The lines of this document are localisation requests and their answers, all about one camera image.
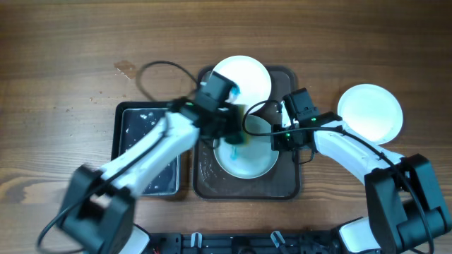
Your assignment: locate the green yellow sponge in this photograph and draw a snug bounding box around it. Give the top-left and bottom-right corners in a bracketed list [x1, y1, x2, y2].
[224, 104, 248, 145]

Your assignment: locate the white plate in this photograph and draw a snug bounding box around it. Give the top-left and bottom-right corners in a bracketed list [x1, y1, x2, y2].
[338, 84, 403, 145]
[213, 135, 279, 179]
[213, 56, 272, 114]

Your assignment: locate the white plate top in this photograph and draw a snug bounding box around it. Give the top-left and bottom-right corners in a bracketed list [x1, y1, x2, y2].
[213, 56, 272, 114]

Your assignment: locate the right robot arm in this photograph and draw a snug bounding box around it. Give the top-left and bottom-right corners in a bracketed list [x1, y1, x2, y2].
[271, 112, 451, 253]

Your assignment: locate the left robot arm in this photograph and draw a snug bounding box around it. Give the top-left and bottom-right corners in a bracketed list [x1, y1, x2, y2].
[56, 101, 244, 253]

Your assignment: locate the brown serving tray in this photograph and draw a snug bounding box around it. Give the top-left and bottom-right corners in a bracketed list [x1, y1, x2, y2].
[191, 66, 302, 200]

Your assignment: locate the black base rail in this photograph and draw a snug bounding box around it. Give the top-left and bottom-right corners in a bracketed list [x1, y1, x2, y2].
[144, 231, 342, 254]

